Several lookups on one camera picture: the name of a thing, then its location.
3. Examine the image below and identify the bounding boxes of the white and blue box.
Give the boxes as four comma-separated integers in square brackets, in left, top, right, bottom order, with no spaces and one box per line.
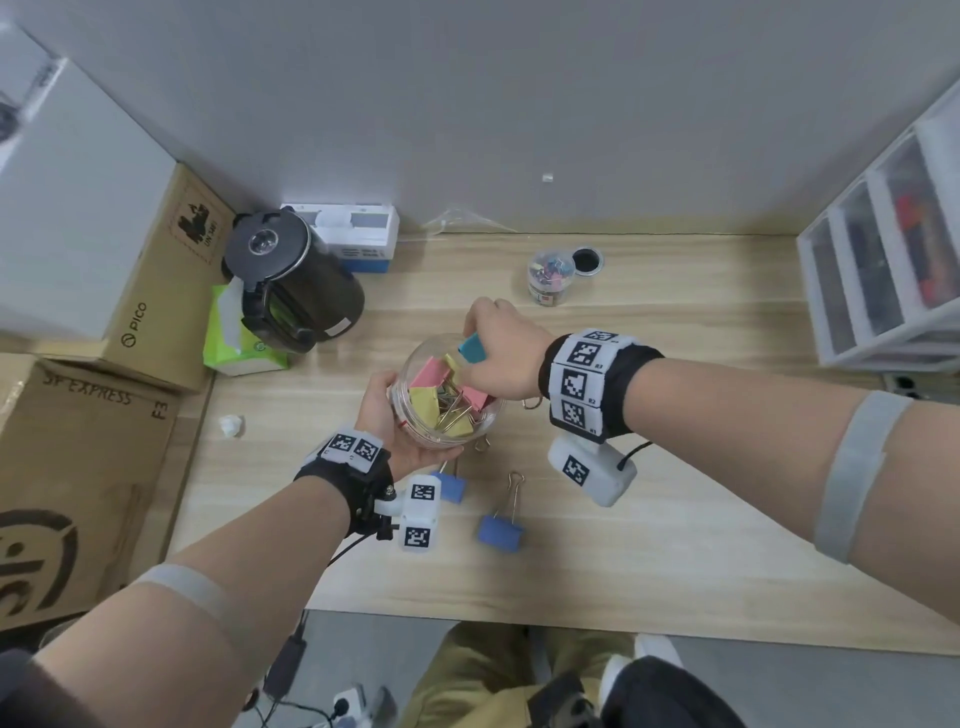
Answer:
[281,202,401,275]

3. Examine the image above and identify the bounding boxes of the person's black white shoe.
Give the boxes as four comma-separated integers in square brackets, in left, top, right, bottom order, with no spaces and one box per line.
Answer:
[599,633,748,728]

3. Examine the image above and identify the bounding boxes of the white power strip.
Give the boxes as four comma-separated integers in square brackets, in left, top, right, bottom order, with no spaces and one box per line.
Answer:
[329,686,395,728]

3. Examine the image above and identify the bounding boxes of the large clear plastic jar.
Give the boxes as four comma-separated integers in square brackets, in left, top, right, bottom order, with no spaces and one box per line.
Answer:
[388,333,508,451]

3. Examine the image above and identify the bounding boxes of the person's left forearm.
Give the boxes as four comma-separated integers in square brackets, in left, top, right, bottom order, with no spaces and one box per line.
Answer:
[33,476,354,728]

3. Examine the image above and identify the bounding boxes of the person's black sleeve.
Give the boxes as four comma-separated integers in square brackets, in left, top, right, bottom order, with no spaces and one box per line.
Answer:
[0,648,106,728]

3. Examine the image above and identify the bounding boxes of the black electric kettle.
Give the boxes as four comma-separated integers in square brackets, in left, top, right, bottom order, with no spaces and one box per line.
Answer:
[222,209,367,355]

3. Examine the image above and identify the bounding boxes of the clear plastic wrap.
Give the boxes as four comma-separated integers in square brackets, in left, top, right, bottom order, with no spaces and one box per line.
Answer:
[421,208,519,235]

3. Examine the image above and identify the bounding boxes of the black marker wrist strap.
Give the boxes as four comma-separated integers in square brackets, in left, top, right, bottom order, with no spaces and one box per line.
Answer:
[538,328,665,440]
[293,428,397,540]

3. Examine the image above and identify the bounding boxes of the brown cardboard box white top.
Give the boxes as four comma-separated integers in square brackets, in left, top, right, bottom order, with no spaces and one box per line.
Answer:
[0,56,238,395]

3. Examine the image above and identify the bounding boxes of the green tissue pack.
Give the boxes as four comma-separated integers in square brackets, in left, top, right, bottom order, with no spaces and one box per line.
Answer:
[202,277,290,376]

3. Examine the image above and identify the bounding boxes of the black waist pouch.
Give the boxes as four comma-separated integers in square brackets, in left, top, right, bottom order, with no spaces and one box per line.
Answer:
[524,671,601,728]

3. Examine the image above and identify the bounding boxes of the small clear plastic jar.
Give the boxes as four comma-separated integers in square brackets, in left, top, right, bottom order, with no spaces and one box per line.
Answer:
[526,251,577,309]

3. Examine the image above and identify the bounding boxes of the person's left hand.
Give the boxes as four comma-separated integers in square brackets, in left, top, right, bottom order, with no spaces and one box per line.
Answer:
[354,371,466,481]

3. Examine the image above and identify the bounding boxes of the person's right forearm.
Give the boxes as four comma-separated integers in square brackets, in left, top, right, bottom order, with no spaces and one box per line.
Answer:
[629,358,960,628]

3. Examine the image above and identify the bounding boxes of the black power adapter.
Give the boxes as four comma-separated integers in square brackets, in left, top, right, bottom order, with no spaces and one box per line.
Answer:
[262,635,309,703]

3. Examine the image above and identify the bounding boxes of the person's right hand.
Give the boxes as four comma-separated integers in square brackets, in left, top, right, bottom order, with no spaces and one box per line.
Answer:
[462,297,558,403]

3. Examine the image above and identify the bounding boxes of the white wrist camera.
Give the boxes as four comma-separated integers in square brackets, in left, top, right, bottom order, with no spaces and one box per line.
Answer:
[373,473,444,553]
[547,436,639,509]

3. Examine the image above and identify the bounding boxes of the white plastic drawer organiser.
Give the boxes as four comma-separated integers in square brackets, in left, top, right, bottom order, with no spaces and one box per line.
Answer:
[796,97,960,373]

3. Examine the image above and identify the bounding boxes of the big brown box black logo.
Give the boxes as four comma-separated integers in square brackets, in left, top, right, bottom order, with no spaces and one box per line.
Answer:
[0,352,185,635]

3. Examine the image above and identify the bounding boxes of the large blue binder clip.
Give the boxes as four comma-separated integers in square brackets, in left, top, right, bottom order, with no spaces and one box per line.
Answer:
[477,470,526,555]
[431,461,468,505]

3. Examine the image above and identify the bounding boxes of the person's olive trousers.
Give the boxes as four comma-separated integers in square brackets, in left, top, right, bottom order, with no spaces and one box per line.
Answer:
[397,622,635,728]

